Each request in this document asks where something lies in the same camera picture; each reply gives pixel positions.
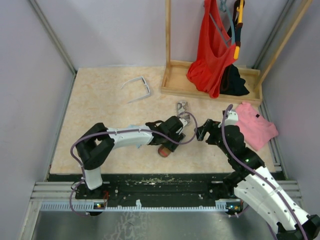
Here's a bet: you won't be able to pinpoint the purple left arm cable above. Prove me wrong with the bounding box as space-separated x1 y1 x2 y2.
69 111 199 218

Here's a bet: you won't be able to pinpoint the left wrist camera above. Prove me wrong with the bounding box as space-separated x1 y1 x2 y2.
178 115 191 128

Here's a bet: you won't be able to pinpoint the red garment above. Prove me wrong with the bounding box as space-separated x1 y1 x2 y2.
186 0 236 99

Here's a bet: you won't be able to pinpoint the white sunglasses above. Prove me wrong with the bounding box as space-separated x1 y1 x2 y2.
120 75 151 104

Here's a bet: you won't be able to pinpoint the blue-grey hanger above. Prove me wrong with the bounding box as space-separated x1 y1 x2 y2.
207 0 237 48

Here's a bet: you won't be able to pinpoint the light blue cloth left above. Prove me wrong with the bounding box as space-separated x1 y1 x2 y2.
128 124 142 149

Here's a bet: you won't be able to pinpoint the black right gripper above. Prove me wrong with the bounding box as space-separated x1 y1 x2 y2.
194 118 233 157

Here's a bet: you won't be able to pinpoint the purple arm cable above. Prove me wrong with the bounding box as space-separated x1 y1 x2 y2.
69 111 199 218
221 103 310 240

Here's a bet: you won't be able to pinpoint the wooden clothes rack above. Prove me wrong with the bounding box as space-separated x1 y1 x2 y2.
160 0 312 106

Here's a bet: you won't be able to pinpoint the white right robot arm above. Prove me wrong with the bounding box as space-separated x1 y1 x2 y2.
196 119 320 240

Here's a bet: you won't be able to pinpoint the yellow black hanger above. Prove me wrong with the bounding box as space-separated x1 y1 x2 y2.
229 0 245 60

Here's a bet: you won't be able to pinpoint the plaid brown glasses case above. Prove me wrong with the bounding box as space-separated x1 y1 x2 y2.
157 146 172 158

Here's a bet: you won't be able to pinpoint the pink folded shirt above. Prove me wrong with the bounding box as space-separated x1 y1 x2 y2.
235 102 279 151

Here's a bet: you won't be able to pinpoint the map print glasses case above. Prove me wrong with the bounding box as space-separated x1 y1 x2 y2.
176 100 191 124

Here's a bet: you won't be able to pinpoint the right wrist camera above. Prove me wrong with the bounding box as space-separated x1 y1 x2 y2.
223 109 239 126

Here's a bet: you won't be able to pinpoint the black garment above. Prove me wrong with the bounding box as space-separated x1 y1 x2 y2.
219 64 250 97

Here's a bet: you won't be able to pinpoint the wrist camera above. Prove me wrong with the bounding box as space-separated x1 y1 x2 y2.
178 115 191 128
223 109 239 126

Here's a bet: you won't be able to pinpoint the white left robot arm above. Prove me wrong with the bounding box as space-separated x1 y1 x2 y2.
73 116 188 199

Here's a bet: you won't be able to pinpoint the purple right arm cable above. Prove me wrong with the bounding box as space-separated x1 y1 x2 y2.
221 103 310 240

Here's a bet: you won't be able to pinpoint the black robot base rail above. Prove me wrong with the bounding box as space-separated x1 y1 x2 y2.
46 172 286 208

